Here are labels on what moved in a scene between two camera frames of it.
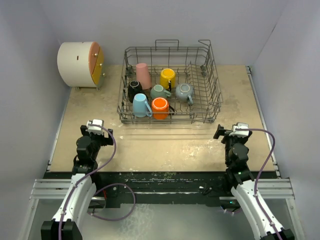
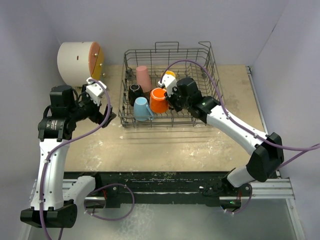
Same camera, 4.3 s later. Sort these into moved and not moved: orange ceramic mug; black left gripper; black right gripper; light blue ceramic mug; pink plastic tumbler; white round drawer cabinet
Moved: black right gripper; black left gripper; light blue ceramic mug; orange ceramic mug
Not moved: white round drawer cabinet; pink plastic tumbler
